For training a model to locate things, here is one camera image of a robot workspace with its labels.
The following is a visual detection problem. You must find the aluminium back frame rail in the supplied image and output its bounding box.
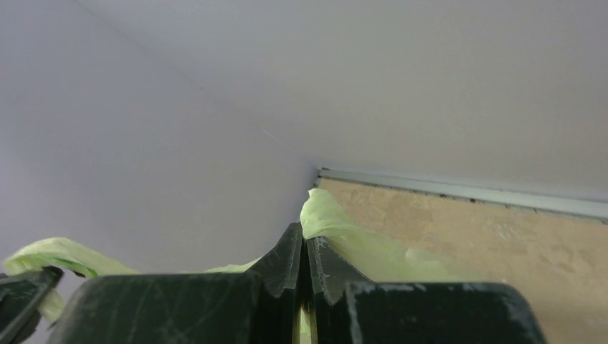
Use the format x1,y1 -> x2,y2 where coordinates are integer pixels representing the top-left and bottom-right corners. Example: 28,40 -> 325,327
315,168 -> 607,224

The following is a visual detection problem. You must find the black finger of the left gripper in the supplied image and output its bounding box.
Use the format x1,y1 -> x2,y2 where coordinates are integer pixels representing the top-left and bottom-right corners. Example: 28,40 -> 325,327
1,267 -> 63,344

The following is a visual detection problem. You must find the light green plastic bag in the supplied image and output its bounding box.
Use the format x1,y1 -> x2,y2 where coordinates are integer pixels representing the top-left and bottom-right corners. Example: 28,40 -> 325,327
2,188 -> 479,343

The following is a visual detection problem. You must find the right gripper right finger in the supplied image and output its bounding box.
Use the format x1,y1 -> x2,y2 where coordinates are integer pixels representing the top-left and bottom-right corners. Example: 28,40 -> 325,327
306,237 -> 546,343

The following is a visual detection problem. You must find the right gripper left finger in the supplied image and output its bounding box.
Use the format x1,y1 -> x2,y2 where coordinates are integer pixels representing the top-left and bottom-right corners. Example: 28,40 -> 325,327
49,223 -> 303,344

